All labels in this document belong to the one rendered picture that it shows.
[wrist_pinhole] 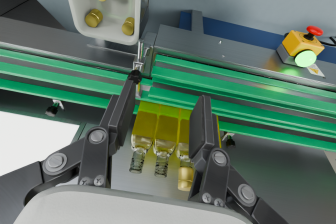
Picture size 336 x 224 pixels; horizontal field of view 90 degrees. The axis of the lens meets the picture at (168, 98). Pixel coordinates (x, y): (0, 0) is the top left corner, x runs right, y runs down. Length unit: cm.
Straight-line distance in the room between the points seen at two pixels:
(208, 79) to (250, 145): 40
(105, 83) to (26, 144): 29
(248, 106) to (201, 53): 20
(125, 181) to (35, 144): 29
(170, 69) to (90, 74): 24
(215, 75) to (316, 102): 27
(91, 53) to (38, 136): 30
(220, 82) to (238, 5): 38
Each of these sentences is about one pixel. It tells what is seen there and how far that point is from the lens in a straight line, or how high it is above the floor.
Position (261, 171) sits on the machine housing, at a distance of 72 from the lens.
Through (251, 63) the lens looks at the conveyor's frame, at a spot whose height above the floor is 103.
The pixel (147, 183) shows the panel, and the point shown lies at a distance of 54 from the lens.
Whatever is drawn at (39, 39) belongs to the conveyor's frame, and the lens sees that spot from 67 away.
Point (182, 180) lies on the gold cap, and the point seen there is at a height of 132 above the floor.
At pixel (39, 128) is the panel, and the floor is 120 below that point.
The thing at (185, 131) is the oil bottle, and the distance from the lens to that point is 44.
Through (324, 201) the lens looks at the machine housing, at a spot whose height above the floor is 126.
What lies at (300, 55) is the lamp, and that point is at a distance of 59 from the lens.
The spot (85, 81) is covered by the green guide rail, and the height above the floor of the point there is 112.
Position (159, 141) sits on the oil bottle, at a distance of 42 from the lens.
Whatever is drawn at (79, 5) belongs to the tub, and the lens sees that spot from 54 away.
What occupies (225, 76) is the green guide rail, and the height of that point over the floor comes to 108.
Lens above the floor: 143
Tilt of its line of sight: 41 degrees down
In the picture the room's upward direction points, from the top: 172 degrees counter-clockwise
